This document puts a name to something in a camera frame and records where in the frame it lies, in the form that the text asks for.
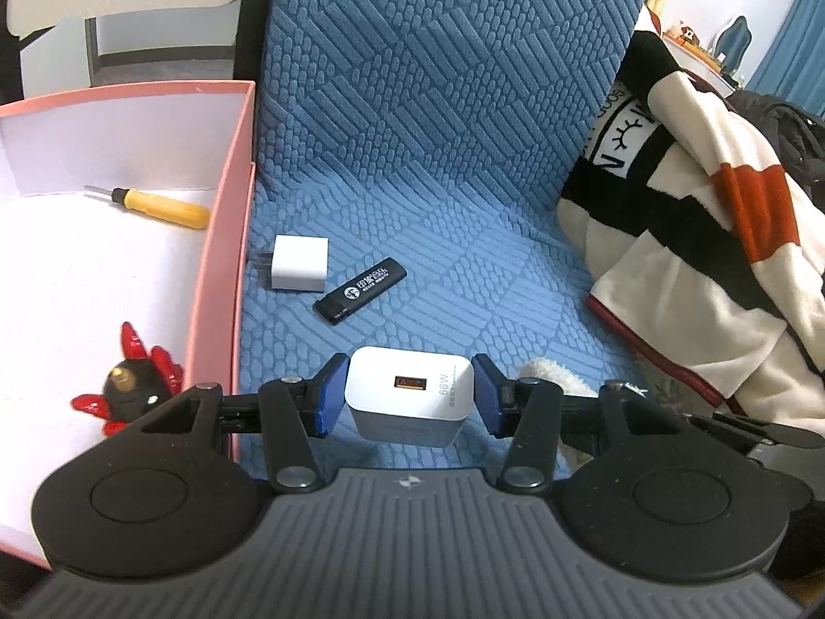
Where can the blue curtain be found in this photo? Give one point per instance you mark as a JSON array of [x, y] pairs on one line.
[[794, 67]]

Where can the white usb charger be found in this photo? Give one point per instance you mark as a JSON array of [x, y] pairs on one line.
[[409, 397]]

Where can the white plug adapter cube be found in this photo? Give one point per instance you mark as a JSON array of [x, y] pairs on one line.
[[294, 263]]

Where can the blue textured sofa cover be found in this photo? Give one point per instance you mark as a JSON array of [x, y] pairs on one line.
[[438, 133]]

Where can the pink cardboard box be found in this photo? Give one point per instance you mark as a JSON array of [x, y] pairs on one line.
[[75, 266]]

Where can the black jacket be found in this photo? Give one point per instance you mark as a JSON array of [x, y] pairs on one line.
[[795, 135]]

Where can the white desk with items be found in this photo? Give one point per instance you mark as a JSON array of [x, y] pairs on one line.
[[685, 47]]

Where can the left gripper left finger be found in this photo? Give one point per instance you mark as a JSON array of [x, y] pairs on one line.
[[293, 411]]

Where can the blue office chair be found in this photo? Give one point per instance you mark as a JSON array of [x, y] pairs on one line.
[[731, 45]]

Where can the yellow handled screwdriver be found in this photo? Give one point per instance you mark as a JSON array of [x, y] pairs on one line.
[[172, 211]]

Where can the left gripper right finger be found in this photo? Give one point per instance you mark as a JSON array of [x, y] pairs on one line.
[[528, 412]]

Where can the red lion figurine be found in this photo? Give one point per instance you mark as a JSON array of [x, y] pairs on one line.
[[141, 381]]

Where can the black lighter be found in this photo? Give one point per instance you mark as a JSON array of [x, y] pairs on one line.
[[348, 298]]

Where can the striped fleece blanket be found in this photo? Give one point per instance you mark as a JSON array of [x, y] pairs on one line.
[[706, 256]]

